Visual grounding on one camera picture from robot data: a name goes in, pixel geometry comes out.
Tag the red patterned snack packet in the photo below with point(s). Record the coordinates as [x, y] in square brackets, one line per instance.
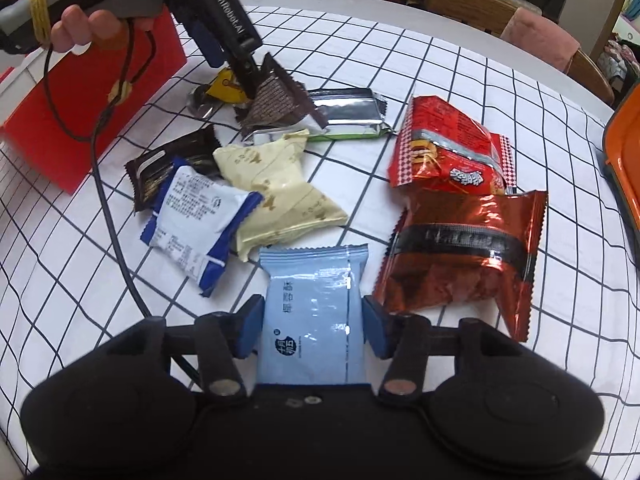
[440, 140]

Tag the wooden chair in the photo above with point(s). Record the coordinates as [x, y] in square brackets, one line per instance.
[470, 10]

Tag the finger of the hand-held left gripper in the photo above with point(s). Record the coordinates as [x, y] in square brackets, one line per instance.
[247, 75]
[212, 50]

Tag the copper red foil snack packet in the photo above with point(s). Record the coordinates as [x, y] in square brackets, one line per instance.
[460, 260]

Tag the yellow rubber band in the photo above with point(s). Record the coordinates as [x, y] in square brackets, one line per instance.
[40, 15]

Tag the white and blue snack packet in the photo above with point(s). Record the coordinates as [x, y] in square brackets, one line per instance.
[195, 210]

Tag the white grid tablecloth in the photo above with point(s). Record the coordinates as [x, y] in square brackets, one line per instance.
[350, 50]

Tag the pile of clothes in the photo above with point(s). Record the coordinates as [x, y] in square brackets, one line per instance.
[617, 67]

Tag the pink cloth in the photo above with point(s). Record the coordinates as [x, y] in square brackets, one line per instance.
[540, 40]

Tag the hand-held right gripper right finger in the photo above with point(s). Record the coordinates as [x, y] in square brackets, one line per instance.
[375, 332]

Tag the cream snack packet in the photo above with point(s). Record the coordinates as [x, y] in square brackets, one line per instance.
[280, 195]

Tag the dark brown snack packet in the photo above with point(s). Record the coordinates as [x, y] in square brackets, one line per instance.
[165, 160]

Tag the light blue snack packet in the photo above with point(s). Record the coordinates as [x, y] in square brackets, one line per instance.
[310, 310]

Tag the white cardboard box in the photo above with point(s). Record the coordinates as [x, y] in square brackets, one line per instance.
[60, 125]

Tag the silver and green snack packet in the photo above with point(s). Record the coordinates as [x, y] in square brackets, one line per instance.
[345, 110]

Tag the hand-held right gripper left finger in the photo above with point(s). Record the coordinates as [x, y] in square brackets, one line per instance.
[251, 330]

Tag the brown triangular snack packet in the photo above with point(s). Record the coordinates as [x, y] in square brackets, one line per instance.
[272, 102]

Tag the person's left hand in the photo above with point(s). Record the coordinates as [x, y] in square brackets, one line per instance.
[70, 27]

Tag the yellow snack packet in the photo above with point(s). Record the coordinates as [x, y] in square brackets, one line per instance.
[225, 87]

